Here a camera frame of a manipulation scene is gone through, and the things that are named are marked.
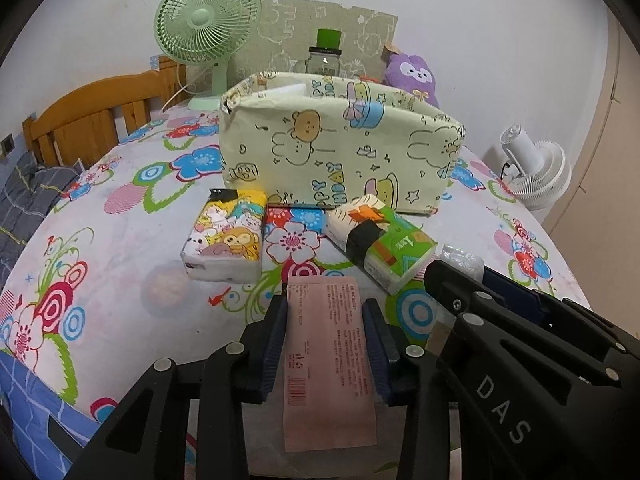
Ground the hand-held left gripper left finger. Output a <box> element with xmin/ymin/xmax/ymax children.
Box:
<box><xmin>85</xmin><ymin>294</ymin><xmax>291</xmax><ymax>480</ymax></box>

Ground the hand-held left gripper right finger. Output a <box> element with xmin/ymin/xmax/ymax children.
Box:
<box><xmin>361</xmin><ymin>299</ymin><xmax>476</xmax><ymax>480</ymax></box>

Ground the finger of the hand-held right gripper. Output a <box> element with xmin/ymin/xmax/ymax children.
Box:
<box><xmin>482</xmin><ymin>266</ymin><xmax>566</xmax><ymax>321</ymax></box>
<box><xmin>424</xmin><ymin>260</ymin><xmax>501</xmax><ymax>333</ymax></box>

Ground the pink packet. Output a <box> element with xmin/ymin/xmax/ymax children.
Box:
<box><xmin>282</xmin><ymin>276</ymin><xmax>378</xmax><ymax>453</ymax></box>

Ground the yellow cartoon print box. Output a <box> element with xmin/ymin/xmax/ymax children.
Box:
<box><xmin>218</xmin><ymin>71</ymin><xmax>467</xmax><ymax>218</ymax></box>

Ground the clear plastic wrap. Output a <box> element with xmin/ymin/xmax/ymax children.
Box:
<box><xmin>439</xmin><ymin>242</ymin><xmax>485</xmax><ymax>281</ymax></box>

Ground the green tissue pack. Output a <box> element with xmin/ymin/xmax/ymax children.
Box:
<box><xmin>362</xmin><ymin>210</ymin><xmax>438</xmax><ymax>296</ymax></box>

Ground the white orange pack black band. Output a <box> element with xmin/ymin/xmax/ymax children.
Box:
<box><xmin>325</xmin><ymin>194</ymin><xmax>396</xmax><ymax>266</ymax></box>

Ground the cartoon print tissue pack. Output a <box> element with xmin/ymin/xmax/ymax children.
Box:
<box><xmin>180</xmin><ymin>187</ymin><xmax>268</xmax><ymax>283</ymax></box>

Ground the white standing fan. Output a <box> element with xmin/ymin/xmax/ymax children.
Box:
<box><xmin>482</xmin><ymin>127</ymin><xmax>572</xmax><ymax>211</ymax></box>

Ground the beige door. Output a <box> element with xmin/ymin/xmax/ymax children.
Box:
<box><xmin>545</xmin><ymin>10</ymin><xmax>640</xmax><ymax>271</ymax></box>

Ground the purple plush toy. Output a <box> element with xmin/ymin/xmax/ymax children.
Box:
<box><xmin>382</xmin><ymin>45</ymin><xmax>441</xmax><ymax>108</ymax></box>

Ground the blue bed sheet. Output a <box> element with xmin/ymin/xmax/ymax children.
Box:
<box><xmin>0</xmin><ymin>350</ymin><xmax>108</xmax><ymax>480</ymax></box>

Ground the glass jar green lid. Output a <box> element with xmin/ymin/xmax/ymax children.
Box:
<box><xmin>304</xmin><ymin>27</ymin><xmax>343</xmax><ymax>78</ymax></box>

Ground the grey plaid pillow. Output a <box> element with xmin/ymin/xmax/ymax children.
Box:
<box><xmin>0</xmin><ymin>152</ymin><xmax>81</xmax><ymax>291</ymax></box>

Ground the green patterned board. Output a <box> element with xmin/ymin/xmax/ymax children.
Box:
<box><xmin>232</xmin><ymin>0</ymin><xmax>399</xmax><ymax>83</ymax></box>

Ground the wooden bed headboard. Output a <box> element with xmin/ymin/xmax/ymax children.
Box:
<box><xmin>22</xmin><ymin>55</ymin><xmax>188</xmax><ymax>168</ymax></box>

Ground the green desk fan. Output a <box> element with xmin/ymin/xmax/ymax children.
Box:
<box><xmin>152</xmin><ymin>0</ymin><xmax>263</xmax><ymax>111</ymax></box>

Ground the white fan power cord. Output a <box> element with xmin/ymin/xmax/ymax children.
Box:
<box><xmin>161</xmin><ymin>80</ymin><xmax>193</xmax><ymax>111</ymax></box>

